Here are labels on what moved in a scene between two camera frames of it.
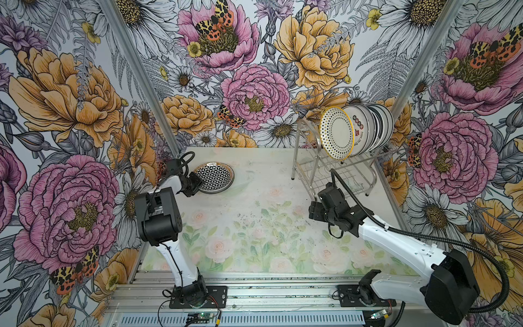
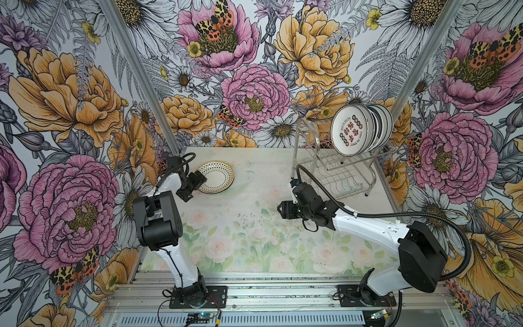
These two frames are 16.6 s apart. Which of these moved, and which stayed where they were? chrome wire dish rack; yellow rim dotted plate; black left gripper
Moved: yellow rim dotted plate
Stayed: chrome wire dish rack; black left gripper
